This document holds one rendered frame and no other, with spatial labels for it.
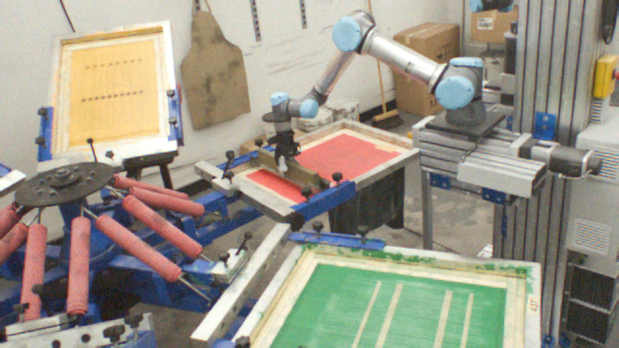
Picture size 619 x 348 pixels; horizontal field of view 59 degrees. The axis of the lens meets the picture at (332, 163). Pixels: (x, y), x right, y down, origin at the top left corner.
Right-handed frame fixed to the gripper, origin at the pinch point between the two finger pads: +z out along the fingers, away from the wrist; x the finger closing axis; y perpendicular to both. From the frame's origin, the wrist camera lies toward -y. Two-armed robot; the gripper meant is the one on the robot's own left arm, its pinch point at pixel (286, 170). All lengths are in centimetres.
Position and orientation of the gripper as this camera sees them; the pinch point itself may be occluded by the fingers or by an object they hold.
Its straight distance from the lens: 236.5
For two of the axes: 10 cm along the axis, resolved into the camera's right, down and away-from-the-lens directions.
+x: 7.5, -3.5, 5.7
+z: 0.9, 9.0, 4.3
